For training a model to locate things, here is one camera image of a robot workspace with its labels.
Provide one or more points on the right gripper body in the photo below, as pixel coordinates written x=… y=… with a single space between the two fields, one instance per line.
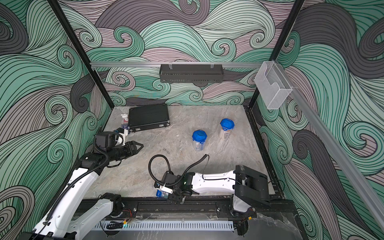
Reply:
x=176 y=196

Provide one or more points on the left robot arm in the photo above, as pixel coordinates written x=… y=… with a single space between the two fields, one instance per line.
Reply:
x=58 y=223

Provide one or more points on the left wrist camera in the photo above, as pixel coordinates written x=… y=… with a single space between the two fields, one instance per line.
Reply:
x=121 y=139

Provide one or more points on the middle jar blue lid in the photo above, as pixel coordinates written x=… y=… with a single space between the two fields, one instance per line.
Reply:
x=199 y=138

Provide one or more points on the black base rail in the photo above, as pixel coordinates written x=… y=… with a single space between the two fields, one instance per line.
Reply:
x=220 y=206

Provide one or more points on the white perforated cable duct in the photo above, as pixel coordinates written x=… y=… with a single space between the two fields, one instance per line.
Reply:
x=179 y=226

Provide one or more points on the blue playing card box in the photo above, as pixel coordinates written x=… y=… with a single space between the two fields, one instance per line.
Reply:
x=121 y=131

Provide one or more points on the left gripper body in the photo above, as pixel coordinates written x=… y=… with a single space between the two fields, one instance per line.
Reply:
x=122 y=152

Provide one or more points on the aluminium wall rail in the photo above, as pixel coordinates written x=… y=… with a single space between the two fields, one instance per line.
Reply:
x=134 y=64
x=363 y=188

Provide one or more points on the toiletry jar blue lid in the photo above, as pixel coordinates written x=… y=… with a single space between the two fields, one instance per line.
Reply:
x=162 y=194

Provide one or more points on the black ribbed case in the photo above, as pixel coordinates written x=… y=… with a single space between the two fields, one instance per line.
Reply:
x=148 y=117

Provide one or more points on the black wall shelf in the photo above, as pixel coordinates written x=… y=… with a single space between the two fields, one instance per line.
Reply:
x=200 y=74

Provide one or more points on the aluminium wall rail right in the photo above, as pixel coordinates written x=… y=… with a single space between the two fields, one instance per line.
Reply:
x=363 y=188

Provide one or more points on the far jar blue lid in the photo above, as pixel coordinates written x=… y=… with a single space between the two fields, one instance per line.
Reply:
x=227 y=126

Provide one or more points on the white pink small bottle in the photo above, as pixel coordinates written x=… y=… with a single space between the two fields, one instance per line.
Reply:
x=125 y=121

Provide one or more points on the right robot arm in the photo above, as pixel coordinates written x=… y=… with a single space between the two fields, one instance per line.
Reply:
x=248 y=188

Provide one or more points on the clear acrylic wall holder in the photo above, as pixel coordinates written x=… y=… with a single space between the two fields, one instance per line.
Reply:
x=273 y=84

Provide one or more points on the aluminium wall rail back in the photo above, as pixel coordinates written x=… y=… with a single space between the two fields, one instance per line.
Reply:
x=134 y=64

